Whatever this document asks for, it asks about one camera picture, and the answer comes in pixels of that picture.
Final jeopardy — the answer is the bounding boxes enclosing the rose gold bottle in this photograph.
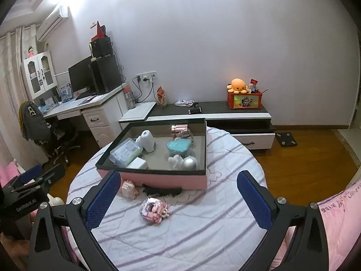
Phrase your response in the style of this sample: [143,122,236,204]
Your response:
[171,124,194,142]

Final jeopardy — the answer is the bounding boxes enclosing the black hair clip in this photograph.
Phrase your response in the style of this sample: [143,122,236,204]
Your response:
[142,183,183,197]

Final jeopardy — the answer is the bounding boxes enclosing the pink printed quilt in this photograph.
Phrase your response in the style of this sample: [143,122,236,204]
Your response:
[269,172,361,271]

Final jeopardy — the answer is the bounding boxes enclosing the black speaker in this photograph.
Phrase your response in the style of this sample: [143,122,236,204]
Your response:
[93,37,112,58]

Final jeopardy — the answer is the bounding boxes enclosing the black office chair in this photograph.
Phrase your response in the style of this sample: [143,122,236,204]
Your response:
[37,117,81,166]

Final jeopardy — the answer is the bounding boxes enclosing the orange snack bag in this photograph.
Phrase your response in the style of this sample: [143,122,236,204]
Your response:
[157,85,168,108]

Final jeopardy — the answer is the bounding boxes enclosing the black computer tower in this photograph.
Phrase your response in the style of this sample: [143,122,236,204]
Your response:
[91,54,123,94]

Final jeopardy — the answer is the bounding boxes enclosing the white desk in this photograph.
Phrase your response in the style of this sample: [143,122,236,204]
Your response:
[42,84,129,149]

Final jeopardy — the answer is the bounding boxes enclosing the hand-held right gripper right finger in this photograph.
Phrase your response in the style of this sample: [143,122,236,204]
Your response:
[236,170,329,271]

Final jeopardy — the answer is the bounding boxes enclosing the red printed storage box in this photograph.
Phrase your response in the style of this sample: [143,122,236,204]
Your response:
[227,92,264,110]

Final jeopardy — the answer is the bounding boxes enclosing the orange octopus plush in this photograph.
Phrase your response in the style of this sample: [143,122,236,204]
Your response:
[227,78,250,94]

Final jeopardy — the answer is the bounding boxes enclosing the black computer monitor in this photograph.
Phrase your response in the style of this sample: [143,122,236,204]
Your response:
[68,56,96,92]

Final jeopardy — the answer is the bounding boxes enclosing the pink building block toy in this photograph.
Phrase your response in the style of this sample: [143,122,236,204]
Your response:
[121,180,139,198]

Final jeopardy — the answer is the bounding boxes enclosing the pink and black tray box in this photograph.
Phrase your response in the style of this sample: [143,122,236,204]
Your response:
[95,118,208,190]

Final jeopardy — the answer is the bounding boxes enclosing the black and white TV stand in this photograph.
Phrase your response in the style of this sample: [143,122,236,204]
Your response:
[147,101,276,150]

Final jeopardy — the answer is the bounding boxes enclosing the pale curtain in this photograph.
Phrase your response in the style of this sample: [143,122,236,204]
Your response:
[0,24,38,164]

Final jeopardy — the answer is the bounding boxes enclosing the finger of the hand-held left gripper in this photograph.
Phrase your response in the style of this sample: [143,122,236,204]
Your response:
[10,164,43,194]
[28,163,66,194]

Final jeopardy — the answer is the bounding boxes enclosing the white hutch cabinet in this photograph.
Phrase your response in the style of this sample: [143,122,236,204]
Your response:
[21,51,58,100]

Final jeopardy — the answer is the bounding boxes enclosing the packet of pink hair accessories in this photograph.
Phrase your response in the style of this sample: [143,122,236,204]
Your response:
[140,198,171,226]

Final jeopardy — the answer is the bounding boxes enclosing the clear plastic box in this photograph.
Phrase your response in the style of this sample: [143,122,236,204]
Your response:
[109,138,144,168]

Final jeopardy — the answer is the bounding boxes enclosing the teal case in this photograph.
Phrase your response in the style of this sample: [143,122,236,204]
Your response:
[166,139,193,159]

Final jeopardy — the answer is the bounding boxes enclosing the small items in storage box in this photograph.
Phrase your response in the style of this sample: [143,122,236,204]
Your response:
[248,78,268,94]

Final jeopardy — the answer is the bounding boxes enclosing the white low side cabinet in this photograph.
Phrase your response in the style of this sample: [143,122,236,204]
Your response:
[118,102,157,132]

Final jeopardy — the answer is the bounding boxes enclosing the white elephant figure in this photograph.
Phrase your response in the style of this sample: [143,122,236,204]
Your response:
[168,155,184,171]

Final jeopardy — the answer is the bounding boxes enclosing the silver dome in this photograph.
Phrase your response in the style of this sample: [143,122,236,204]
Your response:
[180,157,199,171]

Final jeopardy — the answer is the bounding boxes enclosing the grey jacket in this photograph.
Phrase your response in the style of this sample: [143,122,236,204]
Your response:
[18,101,50,142]

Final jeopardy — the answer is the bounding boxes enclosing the round table, striped quilt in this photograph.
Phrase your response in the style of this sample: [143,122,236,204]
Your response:
[66,126,269,271]

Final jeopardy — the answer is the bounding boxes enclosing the white wall socket strip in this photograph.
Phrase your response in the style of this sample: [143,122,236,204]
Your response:
[135,72,157,82]

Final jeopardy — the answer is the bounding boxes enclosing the black power cables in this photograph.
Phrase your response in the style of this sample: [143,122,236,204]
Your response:
[132,76,154,104]

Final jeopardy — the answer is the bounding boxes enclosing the white bed frame post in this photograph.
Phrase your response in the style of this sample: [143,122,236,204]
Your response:
[47,193,65,207]

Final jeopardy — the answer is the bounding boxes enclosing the white charger block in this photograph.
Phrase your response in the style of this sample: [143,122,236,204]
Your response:
[129,157,148,170]

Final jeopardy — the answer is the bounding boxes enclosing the red gift box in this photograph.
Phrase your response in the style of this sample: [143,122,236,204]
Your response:
[91,21,107,42]

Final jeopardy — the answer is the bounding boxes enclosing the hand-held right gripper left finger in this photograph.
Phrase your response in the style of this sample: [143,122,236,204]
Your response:
[28,171,122,271]

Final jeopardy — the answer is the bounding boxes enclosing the white air conditioner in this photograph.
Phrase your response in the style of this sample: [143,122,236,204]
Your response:
[37,6,69,42]

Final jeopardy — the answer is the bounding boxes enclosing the person's left forearm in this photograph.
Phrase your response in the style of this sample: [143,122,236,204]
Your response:
[0,233,30,271]

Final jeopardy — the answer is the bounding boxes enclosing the black floor scale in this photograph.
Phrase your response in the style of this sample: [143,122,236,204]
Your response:
[275,132,298,148]

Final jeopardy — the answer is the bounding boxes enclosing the clear bottle with red cap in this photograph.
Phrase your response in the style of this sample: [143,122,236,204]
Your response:
[123,83,137,110]

